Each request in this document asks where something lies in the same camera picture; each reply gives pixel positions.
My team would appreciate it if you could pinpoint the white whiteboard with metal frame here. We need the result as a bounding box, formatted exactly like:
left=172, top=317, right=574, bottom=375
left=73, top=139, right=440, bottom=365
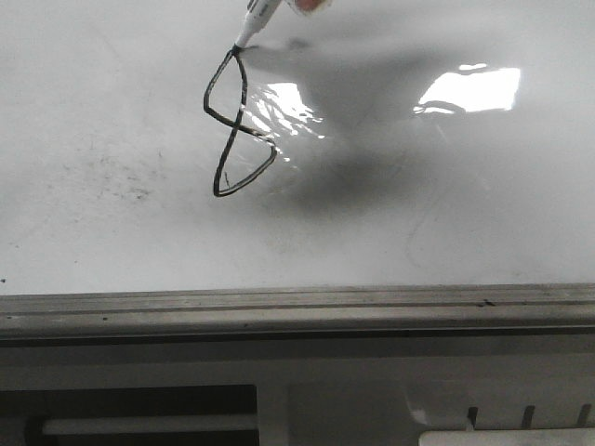
left=1, top=1, right=594, bottom=338

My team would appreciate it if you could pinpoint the grey base with slots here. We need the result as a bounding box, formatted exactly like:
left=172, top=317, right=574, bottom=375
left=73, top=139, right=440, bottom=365
left=1, top=334, right=594, bottom=445

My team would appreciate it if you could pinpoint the red magnet taped to marker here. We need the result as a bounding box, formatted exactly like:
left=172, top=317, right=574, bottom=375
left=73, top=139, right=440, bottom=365
left=286, top=0, right=332, bottom=16

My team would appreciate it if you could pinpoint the white black whiteboard marker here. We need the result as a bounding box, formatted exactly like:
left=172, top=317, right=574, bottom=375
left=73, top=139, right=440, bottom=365
left=234, top=0, right=281, bottom=48

